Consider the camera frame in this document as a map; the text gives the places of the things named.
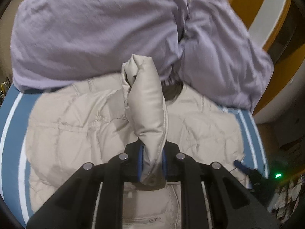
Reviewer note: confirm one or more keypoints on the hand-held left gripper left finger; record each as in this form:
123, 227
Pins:
140, 163

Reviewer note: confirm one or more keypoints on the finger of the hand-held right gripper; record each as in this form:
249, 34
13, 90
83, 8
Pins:
240, 165

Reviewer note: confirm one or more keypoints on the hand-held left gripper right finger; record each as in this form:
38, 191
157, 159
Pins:
164, 164

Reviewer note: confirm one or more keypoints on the beige puffer jacket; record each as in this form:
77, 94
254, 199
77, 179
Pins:
147, 105

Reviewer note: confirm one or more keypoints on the patterned cloth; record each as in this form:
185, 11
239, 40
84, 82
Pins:
290, 193

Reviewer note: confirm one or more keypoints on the blue white striped bed sheet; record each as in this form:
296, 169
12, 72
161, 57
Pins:
9, 136

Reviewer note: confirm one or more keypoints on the lavender duvet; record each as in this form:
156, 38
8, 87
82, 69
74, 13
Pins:
95, 35

